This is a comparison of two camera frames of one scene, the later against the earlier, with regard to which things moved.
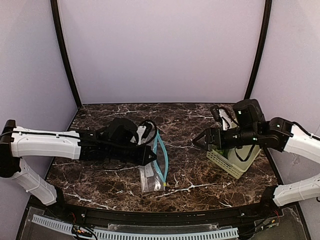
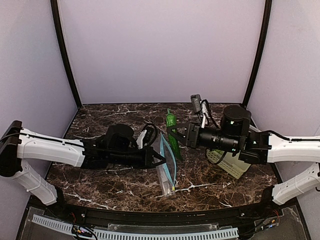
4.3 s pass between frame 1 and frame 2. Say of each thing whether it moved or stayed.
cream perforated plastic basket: stayed
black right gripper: moved
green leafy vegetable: moved
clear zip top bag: moved
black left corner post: stayed
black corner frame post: stayed
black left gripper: stayed
